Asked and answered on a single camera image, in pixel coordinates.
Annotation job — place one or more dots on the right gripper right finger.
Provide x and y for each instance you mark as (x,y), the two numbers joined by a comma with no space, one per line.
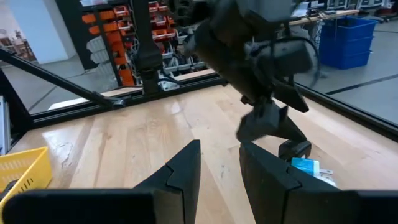
(273,193)

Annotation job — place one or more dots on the silver aluminium extrusion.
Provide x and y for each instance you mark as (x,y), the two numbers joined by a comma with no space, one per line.
(2,124)

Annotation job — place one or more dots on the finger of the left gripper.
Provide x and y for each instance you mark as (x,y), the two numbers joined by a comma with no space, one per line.
(292,98)
(264,124)

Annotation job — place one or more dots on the black wall charger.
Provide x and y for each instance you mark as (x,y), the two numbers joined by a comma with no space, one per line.
(293,151)

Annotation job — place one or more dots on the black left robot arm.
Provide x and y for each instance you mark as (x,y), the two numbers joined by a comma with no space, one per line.
(205,9)

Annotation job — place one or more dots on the cyan wall charger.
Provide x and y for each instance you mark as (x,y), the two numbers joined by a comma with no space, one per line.
(304,165)

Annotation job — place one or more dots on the blue stacked storage bins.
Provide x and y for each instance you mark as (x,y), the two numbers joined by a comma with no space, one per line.
(348,43)

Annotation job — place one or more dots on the shelf with orange bins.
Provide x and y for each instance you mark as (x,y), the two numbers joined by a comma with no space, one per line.
(109,28)

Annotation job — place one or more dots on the black aluminium table frame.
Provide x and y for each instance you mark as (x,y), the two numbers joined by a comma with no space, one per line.
(15,109)

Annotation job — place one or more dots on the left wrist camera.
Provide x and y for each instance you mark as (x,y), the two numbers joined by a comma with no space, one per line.
(283,57)

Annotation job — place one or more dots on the metal corner bracket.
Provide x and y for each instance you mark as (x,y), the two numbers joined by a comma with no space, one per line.
(169,83)

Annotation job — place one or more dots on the yellow slotted plastic basket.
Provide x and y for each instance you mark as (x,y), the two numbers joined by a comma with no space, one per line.
(21,165)

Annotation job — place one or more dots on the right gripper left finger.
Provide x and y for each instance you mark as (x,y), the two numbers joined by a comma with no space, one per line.
(177,186)

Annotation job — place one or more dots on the long wooden table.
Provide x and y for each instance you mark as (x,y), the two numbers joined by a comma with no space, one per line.
(326,14)

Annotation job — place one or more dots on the white wall charger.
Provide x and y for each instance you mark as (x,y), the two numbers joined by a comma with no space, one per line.
(326,181)

